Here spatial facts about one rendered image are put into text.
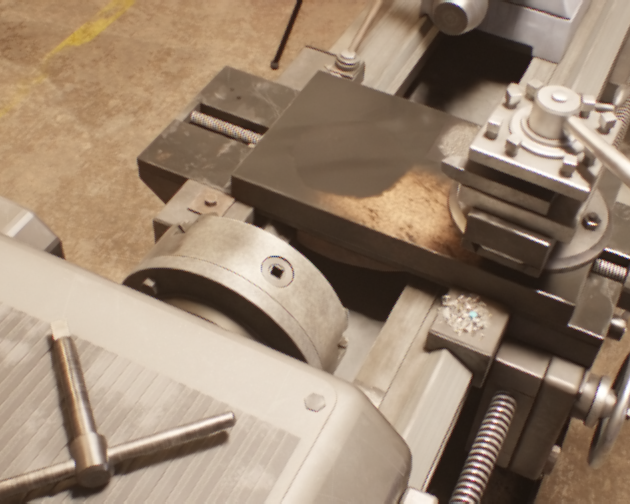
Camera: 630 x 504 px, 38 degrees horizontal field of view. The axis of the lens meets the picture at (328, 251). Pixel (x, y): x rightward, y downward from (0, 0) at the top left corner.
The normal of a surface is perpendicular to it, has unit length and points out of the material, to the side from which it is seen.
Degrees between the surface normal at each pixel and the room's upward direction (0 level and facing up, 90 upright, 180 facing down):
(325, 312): 55
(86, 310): 0
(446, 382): 36
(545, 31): 90
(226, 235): 6
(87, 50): 0
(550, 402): 90
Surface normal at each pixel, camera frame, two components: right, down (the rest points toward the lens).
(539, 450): -0.43, 0.65
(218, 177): 0.07, -0.68
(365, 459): 0.68, -0.23
